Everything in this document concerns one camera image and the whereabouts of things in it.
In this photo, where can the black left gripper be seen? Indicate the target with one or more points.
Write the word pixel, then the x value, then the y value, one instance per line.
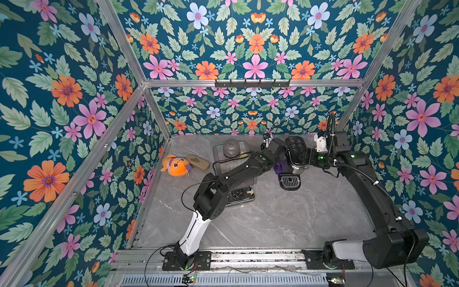
pixel 281 157

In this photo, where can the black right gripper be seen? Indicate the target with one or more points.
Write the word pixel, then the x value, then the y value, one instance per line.
pixel 306 156

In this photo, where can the purple microfiber cloth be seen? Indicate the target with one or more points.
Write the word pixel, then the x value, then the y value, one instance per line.
pixel 280 167

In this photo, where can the black capsule coffee machine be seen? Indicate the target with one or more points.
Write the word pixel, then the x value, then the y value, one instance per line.
pixel 297 161

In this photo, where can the silver espresso coffee machine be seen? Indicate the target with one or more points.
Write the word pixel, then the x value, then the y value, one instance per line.
pixel 228 156

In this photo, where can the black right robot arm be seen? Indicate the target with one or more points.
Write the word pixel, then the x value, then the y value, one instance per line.
pixel 397 241

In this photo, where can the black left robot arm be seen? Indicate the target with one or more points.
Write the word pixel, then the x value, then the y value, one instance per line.
pixel 212 196

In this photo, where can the orange plush toy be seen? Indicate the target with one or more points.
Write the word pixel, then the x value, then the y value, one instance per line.
pixel 175 166

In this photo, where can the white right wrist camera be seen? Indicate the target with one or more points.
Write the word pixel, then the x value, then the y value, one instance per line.
pixel 321 144

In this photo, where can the black hook rail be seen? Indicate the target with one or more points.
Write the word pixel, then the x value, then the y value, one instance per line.
pixel 252 83

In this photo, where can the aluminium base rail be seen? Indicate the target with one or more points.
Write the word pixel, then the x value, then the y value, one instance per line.
pixel 242 267

